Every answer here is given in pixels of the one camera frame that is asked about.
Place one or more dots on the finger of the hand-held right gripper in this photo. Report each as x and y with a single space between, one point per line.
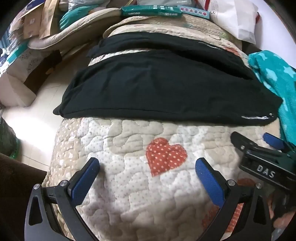
275 141
240 141

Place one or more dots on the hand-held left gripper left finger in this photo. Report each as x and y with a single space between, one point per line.
84 183

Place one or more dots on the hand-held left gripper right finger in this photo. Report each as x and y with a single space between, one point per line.
209 180

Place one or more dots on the black pants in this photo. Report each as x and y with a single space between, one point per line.
161 92

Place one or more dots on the quilted heart print blanket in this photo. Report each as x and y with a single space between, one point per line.
129 150

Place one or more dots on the teal star print blanket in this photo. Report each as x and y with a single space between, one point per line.
277 78

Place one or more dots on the dark brown cloth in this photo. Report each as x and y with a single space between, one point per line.
16 197

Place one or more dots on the green mesh bag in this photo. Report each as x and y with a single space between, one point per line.
8 139

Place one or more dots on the white plastic bag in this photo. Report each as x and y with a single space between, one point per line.
231 18

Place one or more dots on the floral fabric bench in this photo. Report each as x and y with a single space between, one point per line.
20 69

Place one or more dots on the blue snack packet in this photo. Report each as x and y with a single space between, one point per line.
195 11

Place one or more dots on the beige padded cushion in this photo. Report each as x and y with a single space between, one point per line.
69 34

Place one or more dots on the teal wipes package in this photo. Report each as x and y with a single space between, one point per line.
150 11

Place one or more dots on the teal pillow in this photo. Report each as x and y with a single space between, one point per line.
74 17

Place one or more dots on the brown paper bag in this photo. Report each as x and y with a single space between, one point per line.
49 18

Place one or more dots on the brown cardboard box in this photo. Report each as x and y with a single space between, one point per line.
30 23

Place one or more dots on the clear plastic bag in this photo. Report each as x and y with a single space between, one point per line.
85 4

